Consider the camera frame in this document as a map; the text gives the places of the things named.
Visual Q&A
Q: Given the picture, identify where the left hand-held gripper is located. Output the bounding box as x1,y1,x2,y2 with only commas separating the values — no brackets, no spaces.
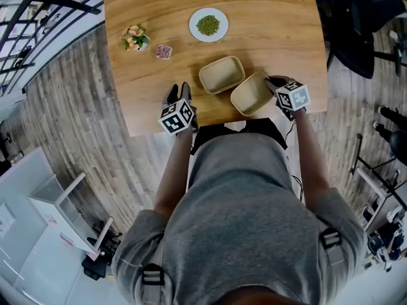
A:
158,81,200,136

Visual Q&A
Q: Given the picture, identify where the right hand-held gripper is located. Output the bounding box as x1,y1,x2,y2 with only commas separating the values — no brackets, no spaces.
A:
264,75,310,121

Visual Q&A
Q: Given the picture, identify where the beige rectangular small container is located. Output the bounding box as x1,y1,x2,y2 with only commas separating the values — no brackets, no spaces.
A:
198,55,246,95
230,71,275,118

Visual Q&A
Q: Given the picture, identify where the person's right forearm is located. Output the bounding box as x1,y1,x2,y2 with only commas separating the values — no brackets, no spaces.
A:
290,107,334,207

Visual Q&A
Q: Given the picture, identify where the person's left forearm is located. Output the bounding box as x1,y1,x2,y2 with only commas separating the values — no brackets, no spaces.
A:
153,126,195,218

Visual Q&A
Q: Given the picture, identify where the pile of green beans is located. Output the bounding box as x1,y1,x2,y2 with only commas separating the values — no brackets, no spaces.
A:
195,15,221,37

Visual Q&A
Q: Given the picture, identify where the small pink patterned box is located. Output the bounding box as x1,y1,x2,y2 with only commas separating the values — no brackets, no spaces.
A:
155,44,174,60

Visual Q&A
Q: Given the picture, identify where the black seat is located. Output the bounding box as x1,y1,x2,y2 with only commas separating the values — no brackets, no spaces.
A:
190,118,289,157

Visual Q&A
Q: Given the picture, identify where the white round plate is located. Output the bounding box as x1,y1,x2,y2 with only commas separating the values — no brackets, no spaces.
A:
188,7,230,43

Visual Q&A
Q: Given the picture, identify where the potted orange flower plant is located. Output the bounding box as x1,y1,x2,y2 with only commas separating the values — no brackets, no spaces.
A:
121,24,151,53

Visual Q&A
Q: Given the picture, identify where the black office chair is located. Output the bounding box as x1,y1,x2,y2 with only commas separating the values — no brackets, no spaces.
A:
313,0,407,79

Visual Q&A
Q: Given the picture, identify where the person's grey shirt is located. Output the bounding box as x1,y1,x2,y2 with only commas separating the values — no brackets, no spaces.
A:
111,132,369,305

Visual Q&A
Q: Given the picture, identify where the black window railing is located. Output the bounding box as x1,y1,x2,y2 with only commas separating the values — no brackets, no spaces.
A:
0,0,105,95

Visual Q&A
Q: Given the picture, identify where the white side table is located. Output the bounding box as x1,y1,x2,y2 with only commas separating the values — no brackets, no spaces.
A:
28,171,114,256

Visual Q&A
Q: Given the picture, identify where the black cable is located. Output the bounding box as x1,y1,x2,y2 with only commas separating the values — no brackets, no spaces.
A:
284,118,298,143

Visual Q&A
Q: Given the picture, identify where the white desk with black frame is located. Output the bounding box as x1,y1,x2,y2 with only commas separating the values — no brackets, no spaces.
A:
348,133,407,234

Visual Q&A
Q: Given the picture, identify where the grey right shoulder strap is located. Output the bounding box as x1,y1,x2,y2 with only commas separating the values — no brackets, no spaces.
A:
319,227,347,267

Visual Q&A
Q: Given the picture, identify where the grey shoulder strap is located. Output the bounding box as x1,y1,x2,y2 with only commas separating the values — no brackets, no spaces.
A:
139,263,167,305
319,227,347,267

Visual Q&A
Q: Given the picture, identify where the grey left shoulder strap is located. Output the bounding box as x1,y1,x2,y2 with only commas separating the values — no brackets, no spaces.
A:
139,263,167,305

